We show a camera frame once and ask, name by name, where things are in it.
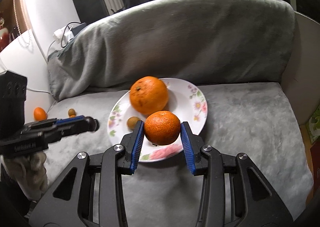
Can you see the black power adapter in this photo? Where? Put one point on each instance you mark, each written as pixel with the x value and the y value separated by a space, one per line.
pixel 77 29

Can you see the small mandarin orange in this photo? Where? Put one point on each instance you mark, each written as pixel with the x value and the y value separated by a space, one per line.
pixel 162 128

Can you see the smooth orange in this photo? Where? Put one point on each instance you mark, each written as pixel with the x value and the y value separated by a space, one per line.
pixel 39 114

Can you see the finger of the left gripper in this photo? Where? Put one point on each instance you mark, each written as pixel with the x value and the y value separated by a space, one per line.
pixel 69 120
pixel 57 132

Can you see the large orange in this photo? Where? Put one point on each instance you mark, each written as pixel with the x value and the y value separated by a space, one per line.
pixel 148 95

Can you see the white power strip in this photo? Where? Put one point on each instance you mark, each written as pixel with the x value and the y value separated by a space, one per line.
pixel 63 35

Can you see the white floral plate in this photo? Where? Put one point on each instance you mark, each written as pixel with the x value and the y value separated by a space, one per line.
pixel 186 101

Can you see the gloved left hand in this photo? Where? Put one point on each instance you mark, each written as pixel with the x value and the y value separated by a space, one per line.
pixel 28 173

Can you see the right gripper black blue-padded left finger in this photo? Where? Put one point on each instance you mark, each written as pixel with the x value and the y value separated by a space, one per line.
pixel 89 190

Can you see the brown longan fruit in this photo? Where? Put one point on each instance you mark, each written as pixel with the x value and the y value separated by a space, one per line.
pixel 71 112

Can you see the grey blanket covered cushion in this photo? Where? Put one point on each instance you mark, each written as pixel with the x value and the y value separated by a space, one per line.
pixel 202 41

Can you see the red white vase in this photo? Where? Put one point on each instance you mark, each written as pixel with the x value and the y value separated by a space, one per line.
pixel 4 38

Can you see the green snack bag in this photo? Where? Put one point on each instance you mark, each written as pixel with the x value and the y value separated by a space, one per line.
pixel 313 126

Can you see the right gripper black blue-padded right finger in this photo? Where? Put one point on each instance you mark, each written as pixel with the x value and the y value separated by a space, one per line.
pixel 234 190

